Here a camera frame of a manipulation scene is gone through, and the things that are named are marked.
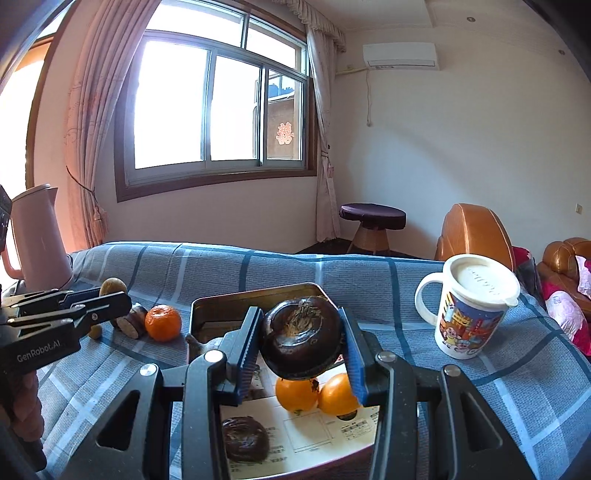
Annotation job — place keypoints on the wooden balcony door frame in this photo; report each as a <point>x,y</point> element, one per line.
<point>39,92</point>

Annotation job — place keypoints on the dark water chestnut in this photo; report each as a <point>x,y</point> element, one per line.
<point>300,341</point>
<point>244,438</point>

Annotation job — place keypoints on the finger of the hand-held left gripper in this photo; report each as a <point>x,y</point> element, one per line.
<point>41,299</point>
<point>111,307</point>

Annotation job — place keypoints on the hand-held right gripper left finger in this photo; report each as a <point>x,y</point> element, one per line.
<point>247,360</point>

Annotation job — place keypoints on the pink kettle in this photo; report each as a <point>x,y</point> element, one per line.
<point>39,240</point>

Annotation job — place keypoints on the brown leather armchair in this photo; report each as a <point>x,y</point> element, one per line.
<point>475,235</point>

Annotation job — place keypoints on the pink rectangular tin box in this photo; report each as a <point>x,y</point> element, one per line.
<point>221,314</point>

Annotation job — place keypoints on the textured mandarin orange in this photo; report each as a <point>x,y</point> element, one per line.
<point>162,323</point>

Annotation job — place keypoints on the brown leather sofa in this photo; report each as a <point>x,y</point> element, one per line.
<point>561,258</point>

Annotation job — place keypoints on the wooden framed window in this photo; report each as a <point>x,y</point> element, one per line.
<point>208,106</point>

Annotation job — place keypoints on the small yellowish fruit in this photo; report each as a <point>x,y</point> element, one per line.
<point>95,332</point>

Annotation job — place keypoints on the white mug lid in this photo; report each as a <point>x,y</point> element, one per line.
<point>482,277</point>

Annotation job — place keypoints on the pink curtain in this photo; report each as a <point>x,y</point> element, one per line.
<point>97,115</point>

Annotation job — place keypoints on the brown kiwi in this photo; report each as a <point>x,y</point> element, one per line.
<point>114,286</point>

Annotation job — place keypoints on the smooth small orange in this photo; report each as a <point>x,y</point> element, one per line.
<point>297,394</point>
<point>339,394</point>

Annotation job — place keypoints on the white air conditioner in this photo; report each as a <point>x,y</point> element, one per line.
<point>400,55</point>

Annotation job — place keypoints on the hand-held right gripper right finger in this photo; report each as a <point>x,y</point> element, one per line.
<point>353,364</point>

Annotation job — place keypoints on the round purple top stool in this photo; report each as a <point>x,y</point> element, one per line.
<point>371,216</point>

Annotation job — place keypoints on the blue plaid blanket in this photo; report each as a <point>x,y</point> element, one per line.
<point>392,286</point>

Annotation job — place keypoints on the pale curtain with valance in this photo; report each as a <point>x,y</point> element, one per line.
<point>323,115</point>

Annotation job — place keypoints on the red paper window decoration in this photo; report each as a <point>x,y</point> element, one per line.
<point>284,133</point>

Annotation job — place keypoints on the white cartoon print mug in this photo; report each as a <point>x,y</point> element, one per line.
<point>461,325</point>

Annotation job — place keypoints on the pink floral blanket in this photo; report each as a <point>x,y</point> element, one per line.
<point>563,309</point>

